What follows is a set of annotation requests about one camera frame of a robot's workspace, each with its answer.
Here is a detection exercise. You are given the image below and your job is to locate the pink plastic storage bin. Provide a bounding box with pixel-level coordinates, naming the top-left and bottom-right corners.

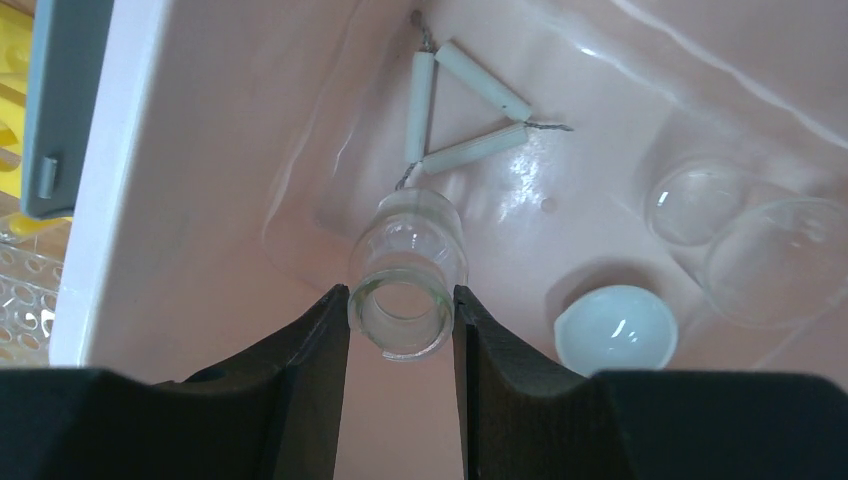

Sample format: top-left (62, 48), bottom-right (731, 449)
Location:
top-left (49, 1), bottom-right (847, 479)

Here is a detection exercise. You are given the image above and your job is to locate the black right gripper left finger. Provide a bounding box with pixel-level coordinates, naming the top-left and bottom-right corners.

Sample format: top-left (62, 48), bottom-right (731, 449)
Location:
top-left (1, 285), bottom-right (350, 479)

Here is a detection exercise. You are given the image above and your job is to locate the small glass jar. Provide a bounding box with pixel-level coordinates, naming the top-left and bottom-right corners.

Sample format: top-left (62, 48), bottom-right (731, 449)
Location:
top-left (347, 188), bottom-right (469, 362)

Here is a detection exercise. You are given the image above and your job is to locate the clear well plate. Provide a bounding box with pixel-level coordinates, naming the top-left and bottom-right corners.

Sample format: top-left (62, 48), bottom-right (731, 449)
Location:
top-left (1, 214), bottom-right (67, 369)

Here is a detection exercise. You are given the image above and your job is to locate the yellow test tube rack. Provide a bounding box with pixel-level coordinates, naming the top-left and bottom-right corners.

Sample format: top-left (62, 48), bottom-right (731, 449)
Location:
top-left (1, 3), bottom-right (72, 244)

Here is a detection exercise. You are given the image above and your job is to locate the clear glass beaker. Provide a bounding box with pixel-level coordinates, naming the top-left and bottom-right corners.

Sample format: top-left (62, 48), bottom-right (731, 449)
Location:
top-left (644, 158), bottom-right (847, 329)

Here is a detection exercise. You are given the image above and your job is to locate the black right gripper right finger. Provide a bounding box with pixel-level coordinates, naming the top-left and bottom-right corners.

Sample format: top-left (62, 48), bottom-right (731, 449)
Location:
top-left (453, 286), bottom-right (847, 479)

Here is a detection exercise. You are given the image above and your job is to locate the white clay triangle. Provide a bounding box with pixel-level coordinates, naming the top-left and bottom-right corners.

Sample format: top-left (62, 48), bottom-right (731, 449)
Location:
top-left (395, 9), bottom-right (574, 190)

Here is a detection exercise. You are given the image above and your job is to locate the grey bin handle clip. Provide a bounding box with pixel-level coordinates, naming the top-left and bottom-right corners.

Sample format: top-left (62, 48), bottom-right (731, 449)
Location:
top-left (20, 0), bottom-right (114, 220)

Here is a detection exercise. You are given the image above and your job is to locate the white ceramic dish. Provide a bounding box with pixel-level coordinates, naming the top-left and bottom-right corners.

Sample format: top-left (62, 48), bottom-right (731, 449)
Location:
top-left (553, 285), bottom-right (679, 376)

